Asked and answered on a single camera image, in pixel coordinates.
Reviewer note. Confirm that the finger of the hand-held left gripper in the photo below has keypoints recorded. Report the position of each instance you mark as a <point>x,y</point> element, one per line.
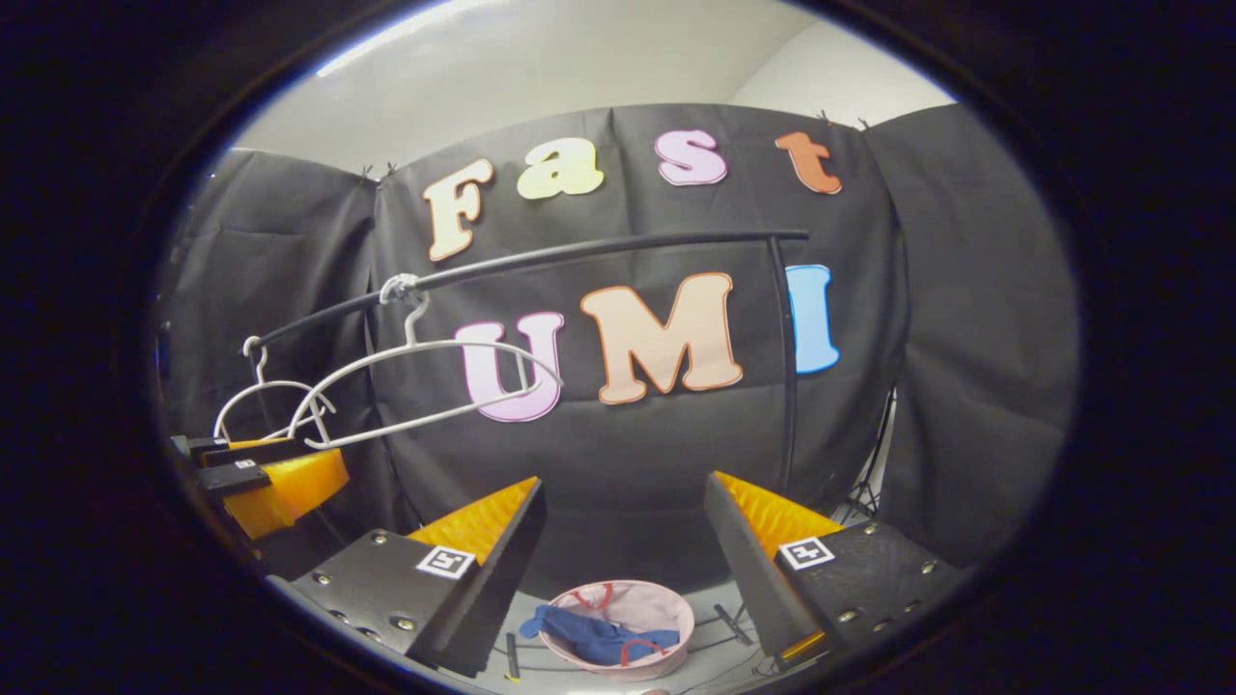
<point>290,492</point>
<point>241,450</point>

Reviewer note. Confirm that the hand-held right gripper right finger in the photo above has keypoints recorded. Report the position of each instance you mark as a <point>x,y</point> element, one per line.
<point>739,569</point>

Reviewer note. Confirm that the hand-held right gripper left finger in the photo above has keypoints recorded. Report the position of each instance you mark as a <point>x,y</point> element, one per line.
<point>502,569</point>

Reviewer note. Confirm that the pink laundry hamper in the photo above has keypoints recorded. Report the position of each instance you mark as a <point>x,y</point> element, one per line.
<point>666,608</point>

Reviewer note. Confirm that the plain white hanger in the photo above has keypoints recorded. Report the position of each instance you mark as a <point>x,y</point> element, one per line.
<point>261,388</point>

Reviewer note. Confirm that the white hanger with taped hook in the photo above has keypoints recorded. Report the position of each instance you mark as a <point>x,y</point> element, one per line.
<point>435,347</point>

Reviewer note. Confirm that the black clothes rack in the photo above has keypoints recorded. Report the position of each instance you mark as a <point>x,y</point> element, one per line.
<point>628,246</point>

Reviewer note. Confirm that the black backdrop cloth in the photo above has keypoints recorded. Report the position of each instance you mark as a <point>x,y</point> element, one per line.
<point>966,338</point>

